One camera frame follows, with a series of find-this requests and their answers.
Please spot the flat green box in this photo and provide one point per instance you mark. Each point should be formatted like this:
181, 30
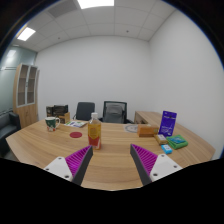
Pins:
177, 142

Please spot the black office chair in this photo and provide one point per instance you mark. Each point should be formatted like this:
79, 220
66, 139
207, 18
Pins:
84, 110

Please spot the green and white mug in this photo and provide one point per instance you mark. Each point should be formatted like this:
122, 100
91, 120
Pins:
51, 124

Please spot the ceiling air vent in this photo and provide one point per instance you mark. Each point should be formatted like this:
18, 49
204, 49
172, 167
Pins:
62, 8

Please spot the grey mesh office chair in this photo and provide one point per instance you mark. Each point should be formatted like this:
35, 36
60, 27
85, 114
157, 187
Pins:
114, 112

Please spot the purple standing box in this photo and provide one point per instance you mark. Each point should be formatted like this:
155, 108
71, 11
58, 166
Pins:
167, 123

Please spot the small ceiling light panel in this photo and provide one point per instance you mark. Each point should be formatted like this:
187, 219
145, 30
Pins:
26, 34

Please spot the tall dark brown box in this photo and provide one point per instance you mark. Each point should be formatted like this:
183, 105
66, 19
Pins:
49, 111

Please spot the flat round red coaster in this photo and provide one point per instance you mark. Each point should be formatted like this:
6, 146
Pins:
76, 135

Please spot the large ceiling light panel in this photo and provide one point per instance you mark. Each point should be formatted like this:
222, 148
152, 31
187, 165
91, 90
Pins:
96, 3

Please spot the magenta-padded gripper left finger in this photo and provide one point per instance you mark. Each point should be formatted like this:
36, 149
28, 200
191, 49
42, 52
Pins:
78, 160

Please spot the printed paper leaflet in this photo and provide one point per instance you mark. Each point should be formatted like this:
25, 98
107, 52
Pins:
76, 124

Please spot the small light blue box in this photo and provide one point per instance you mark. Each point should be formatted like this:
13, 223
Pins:
166, 149

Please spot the black box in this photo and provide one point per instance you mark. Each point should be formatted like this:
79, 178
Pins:
60, 109

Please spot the clear bottle with amber drink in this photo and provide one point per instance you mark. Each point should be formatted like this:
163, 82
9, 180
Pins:
94, 133

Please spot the small yellow box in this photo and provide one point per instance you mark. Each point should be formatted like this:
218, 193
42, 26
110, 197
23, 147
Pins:
161, 139

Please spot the small brown cardboard box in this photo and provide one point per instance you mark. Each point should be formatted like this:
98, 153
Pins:
147, 131

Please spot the black sofa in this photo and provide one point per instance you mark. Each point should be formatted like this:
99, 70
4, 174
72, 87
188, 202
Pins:
7, 128

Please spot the wooden shelf cabinet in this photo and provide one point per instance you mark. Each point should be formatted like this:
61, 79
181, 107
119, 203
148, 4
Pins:
26, 96

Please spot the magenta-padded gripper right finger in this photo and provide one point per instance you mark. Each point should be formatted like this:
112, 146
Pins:
146, 160

